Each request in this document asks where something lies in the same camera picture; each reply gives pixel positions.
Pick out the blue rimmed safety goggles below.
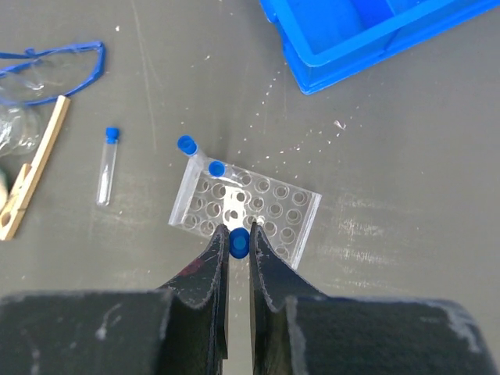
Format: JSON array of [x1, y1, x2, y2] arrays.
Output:
[[1, 41, 106, 106]]

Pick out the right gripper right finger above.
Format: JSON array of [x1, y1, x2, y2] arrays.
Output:
[[249, 224, 498, 374]]

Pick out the clear acrylic tube rack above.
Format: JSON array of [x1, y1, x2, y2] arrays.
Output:
[[169, 157, 322, 269]]

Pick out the wooden test tube clamp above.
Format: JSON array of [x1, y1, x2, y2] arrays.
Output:
[[1, 95, 70, 241]]

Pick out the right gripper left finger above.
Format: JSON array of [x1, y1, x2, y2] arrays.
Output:
[[1, 225, 229, 374]]

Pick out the blue plastic divided bin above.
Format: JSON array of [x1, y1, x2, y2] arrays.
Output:
[[261, 0, 499, 95]]

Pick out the blue capped test tube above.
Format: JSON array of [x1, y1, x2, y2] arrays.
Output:
[[229, 227, 249, 259], [208, 160, 235, 181], [96, 127, 120, 206], [177, 134, 209, 170]]

